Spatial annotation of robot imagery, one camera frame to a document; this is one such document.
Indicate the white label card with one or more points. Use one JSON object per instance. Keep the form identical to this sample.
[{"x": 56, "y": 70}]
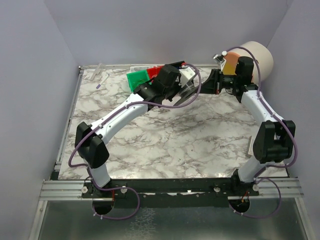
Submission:
[{"x": 138, "y": 68}]

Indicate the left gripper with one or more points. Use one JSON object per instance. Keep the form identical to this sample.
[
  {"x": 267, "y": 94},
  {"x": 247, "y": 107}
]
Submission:
[{"x": 173, "y": 90}]

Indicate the purple capped marker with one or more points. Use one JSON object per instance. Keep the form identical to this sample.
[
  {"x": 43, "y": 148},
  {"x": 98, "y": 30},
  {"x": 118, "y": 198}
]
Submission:
[{"x": 102, "y": 81}]

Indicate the black plastic bin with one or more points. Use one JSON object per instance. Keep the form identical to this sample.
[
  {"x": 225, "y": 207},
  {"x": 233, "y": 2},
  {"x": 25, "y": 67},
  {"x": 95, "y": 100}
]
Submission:
[{"x": 178, "y": 64}]

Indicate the red plastic bin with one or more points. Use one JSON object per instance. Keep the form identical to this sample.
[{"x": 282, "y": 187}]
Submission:
[{"x": 153, "y": 71}]

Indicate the black spool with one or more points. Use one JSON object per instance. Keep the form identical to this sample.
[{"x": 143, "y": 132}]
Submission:
[{"x": 186, "y": 92}]

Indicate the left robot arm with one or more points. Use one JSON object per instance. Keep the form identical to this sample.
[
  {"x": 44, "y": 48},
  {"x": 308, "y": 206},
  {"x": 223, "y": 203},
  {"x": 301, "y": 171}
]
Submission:
[{"x": 91, "y": 140}]

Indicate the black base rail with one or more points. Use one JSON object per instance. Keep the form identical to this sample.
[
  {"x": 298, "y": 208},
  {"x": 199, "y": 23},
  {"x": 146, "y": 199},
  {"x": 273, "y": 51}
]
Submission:
[{"x": 169, "y": 193}]

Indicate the green plastic bin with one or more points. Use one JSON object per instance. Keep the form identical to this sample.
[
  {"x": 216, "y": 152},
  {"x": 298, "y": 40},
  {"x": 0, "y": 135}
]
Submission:
[{"x": 137, "y": 78}]

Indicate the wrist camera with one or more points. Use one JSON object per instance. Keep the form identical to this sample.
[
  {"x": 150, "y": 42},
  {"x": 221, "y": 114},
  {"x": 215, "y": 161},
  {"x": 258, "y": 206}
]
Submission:
[
  {"x": 220, "y": 59},
  {"x": 187, "y": 74}
]

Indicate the large cylinder drum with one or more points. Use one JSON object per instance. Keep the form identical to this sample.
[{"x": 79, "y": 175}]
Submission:
[{"x": 260, "y": 52}]

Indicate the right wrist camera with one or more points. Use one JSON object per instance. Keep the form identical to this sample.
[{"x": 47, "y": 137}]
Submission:
[{"x": 220, "y": 59}]

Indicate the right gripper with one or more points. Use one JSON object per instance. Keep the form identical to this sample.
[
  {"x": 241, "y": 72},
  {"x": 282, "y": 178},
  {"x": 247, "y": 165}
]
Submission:
[{"x": 216, "y": 81}]

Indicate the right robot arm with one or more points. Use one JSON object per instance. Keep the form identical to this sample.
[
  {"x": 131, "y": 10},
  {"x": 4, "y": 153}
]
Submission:
[{"x": 274, "y": 139}]

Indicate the small white box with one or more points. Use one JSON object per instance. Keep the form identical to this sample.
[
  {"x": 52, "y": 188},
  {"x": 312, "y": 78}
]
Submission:
[{"x": 249, "y": 151}]

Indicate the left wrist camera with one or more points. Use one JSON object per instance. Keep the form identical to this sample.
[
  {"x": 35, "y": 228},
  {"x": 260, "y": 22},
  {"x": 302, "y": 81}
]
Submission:
[{"x": 187, "y": 74}]

